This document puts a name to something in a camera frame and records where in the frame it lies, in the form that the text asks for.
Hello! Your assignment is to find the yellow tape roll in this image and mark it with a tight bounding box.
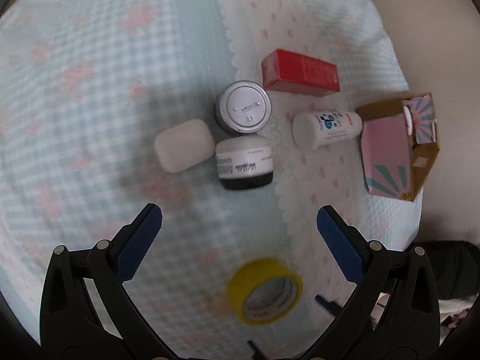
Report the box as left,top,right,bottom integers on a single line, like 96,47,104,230
225,258,304,326

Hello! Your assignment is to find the pink cardboard box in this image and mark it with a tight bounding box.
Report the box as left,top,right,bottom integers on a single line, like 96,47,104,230
355,93,440,202

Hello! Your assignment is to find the white earbuds case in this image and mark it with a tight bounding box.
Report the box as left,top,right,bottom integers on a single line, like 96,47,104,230
154,119,215,174

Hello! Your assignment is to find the white pill bottle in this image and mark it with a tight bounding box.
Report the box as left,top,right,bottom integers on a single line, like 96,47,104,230
291,110,363,150

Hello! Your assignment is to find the white black cream jar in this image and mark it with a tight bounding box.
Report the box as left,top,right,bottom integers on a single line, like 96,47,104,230
215,134,274,190

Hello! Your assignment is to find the silver lid dark jar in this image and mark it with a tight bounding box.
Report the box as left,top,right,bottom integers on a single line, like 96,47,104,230
215,80,272,135

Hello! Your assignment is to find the red carton box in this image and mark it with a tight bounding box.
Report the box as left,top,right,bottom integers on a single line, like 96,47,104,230
261,49,340,98

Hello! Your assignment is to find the blue checkered bed sheet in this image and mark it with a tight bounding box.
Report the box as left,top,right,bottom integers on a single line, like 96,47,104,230
1,0,422,359

